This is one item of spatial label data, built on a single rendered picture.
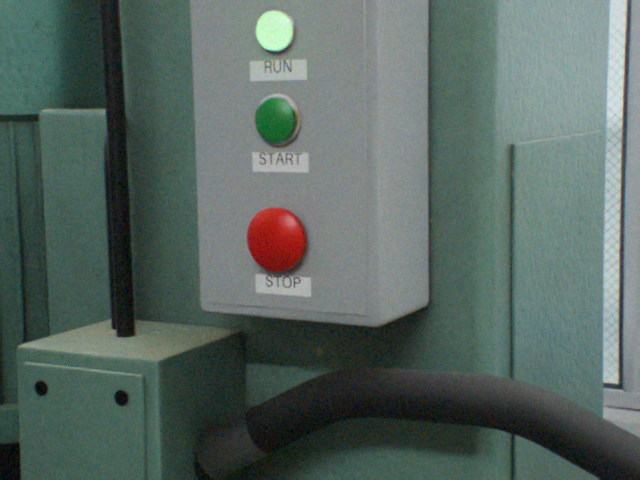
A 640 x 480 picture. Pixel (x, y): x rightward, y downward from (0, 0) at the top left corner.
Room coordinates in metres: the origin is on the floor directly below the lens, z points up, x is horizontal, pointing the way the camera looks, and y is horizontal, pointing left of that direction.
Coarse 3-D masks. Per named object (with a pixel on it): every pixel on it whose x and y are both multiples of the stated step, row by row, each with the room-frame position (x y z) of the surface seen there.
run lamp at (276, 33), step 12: (264, 12) 0.53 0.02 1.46; (276, 12) 0.53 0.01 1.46; (264, 24) 0.53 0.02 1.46; (276, 24) 0.52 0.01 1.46; (288, 24) 0.52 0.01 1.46; (264, 36) 0.53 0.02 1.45; (276, 36) 0.52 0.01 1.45; (288, 36) 0.52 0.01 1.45; (264, 48) 0.53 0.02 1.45; (276, 48) 0.53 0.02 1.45; (288, 48) 0.53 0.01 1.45
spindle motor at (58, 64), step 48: (0, 0) 0.75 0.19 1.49; (48, 0) 0.76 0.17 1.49; (96, 0) 0.79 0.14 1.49; (0, 48) 0.75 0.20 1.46; (48, 48) 0.76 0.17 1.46; (96, 48) 0.78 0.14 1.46; (0, 96) 0.75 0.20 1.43; (48, 96) 0.76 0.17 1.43; (96, 96) 0.78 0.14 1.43; (0, 144) 0.75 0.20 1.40; (0, 192) 0.75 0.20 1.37; (0, 240) 0.75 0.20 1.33; (0, 288) 0.75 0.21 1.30; (48, 288) 0.76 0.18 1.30; (0, 336) 0.75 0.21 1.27; (48, 336) 0.76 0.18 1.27; (0, 384) 0.75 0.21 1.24; (0, 432) 0.75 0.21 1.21
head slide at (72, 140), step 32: (64, 128) 0.72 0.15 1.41; (96, 128) 0.71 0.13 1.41; (64, 160) 0.72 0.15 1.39; (96, 160) 0.71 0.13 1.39; (64, 192) 0.72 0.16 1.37; (96, 192) 0.71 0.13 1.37; (64, 224) 0.72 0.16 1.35; (96, 224) 0.71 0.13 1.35; (64, 256) 0.73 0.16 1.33; (96, 256) 0.71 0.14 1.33; (64, 288) 0.73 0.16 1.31; (96, 288) 0.71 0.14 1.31; (64, 320) 0.73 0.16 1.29; (96, 320) 0.71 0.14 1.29
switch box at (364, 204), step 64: (192, 0) 0.56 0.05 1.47; (256, 0) 0.54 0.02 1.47; (320, 0) 0.52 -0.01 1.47; (384, 0) 0.51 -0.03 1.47; (320, 64) 0.52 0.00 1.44; (384, 64) 0.51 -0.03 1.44; (320, 128) 0.52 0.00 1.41; (384, 128) 0.51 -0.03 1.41; (256, 192) 0.54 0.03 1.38; (320, 192) 0.52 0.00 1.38; (384, 192) 0.51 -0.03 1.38; (320, 256) 0.52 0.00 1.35; (384, 256) 0.51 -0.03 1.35; (320, 320) 0.53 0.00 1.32; (384, 320) 0.51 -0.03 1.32
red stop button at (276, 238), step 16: (272, 208) 0.53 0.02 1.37; (256, 224) 0.53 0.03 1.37; (272, 224) 0.52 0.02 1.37; (288, 224) 0.52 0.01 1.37; (256, 240) 0.53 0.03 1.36; (272, 240) 0.52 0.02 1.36; (288, 240) 0.52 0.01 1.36; (304, 240) 0.52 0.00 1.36; (256, 256) 0.53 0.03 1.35; (272, 256) 0.52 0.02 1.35; (288, 256) 0.52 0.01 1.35
